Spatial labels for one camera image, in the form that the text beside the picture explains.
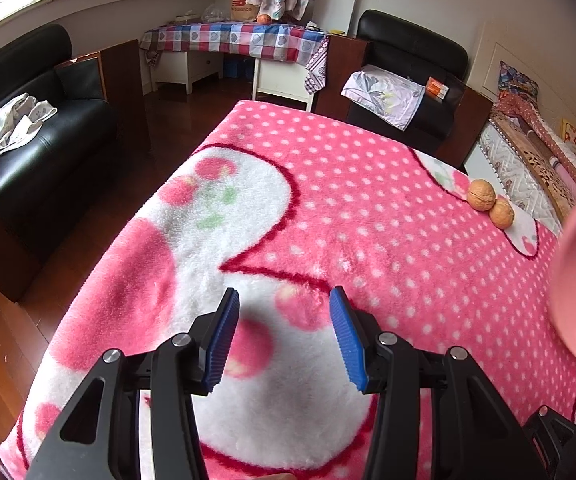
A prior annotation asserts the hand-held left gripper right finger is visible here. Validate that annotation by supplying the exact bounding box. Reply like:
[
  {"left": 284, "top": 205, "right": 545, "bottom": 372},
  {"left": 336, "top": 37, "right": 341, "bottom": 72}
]
[{"left": 329, "top": 285, "right": 548, "bottom": 480}]

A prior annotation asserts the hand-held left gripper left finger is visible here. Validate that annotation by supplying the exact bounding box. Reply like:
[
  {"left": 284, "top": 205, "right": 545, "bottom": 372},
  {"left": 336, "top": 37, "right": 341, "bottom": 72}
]
[{"left": 25, "top": 287, "right": 241, "bottom": 480}]

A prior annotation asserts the rolled pink mat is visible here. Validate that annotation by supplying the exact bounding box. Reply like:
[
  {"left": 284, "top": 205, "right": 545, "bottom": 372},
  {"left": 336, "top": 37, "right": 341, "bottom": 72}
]
[{"left": 548, "top": 155, "right": 576, "bottom": 186}]

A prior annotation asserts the walnut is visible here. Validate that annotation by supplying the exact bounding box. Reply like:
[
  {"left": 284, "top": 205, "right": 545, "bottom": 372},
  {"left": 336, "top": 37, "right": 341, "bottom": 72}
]
[
  {"left": 488, "top": 196, "right": 516, "bottom": 231},
  {"left": 468, "top": 179, "right": 496, "bottom": 211}
]

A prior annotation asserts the white quilted mattress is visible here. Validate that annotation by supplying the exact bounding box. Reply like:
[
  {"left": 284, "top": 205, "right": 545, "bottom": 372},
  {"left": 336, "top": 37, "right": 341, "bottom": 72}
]
[{"left": 478, "top": 120, "right": 563, "bottom": 221}]

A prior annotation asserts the pink dotted fleece blanket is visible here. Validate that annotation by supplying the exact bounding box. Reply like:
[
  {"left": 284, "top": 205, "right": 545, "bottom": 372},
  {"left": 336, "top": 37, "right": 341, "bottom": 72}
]
[{"left": 0, "top": 100, "right": 576, "bottom": 480}]

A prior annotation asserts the colourful printed pillow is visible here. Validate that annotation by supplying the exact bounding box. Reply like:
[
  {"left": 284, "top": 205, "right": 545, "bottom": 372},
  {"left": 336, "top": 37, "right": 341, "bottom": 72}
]
[{"left": 498, "top": 60, "right": 541, "bottom": 98}]

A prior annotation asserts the white bed headboard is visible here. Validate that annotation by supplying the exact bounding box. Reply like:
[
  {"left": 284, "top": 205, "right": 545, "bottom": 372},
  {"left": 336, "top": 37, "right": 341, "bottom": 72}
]
[{"left": 468, "top": 20, "right": 576, "bottom": 126}]

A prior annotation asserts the black leather sofa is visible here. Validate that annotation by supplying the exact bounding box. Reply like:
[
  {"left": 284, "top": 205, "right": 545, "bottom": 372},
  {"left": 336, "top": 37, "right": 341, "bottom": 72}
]
[{"left": 0, "top": 23, "right": 119, "bottom": 261}]

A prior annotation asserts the white floral cloth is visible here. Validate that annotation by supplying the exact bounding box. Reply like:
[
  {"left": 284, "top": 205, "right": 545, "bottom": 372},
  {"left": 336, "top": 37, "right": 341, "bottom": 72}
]
[{"left": 342, "top": 70, "right": 426, "bottom": 131}]

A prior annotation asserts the white desk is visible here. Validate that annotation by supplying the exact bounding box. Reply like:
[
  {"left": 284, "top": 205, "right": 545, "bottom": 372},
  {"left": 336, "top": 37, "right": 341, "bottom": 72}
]
[{"left": 148, "top": 50, "right": 313, "bottom": 111}]

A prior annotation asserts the blue storage bin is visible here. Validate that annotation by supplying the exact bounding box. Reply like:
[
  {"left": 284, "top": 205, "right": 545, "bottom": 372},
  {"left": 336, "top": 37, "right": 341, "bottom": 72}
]
[{"left": 223, "top": 55, "right": 256, "bottom": 79}]

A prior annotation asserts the black leather armchair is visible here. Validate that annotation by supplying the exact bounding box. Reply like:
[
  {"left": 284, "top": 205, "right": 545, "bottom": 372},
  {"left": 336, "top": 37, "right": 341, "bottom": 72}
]
[{"left": 345, "top": 9, "right": 470, "bottom": 153}]

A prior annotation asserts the white patterned cloth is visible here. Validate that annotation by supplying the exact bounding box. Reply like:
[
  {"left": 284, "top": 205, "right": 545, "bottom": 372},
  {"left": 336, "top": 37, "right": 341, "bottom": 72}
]
[{"left": 0, "top": 92, "right": 59, "bottom": 158}]

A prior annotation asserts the checkered cloth table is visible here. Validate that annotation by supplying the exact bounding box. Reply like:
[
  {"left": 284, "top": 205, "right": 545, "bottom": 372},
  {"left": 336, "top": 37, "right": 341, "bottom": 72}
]
[{"left": 139, "top": 22, "right": 329, "bottom": 95}]

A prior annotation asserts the clear plastic bag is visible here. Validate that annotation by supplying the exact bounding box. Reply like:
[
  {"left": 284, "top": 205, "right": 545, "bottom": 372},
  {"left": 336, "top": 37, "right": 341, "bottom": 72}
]
[{"left": 202, "top": 3, "right": 229, "bottom": 24}]

